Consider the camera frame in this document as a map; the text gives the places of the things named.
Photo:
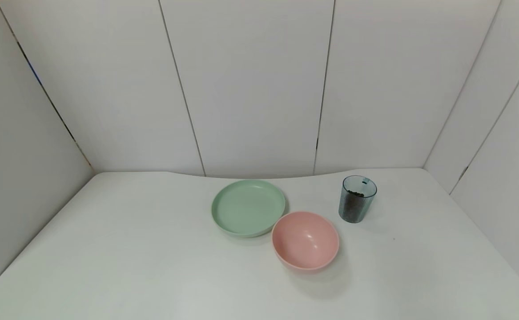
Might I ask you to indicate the teal translucent ribbed cup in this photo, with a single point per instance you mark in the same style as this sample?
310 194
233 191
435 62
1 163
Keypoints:
358 184

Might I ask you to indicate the dark brown raisin pile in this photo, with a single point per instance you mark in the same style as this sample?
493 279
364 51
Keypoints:
353 206

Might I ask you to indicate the pink plastic bowl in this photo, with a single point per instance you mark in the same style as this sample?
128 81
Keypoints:
306 242

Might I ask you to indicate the pale green plastic plate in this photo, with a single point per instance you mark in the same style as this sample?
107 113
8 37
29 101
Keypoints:
246 206

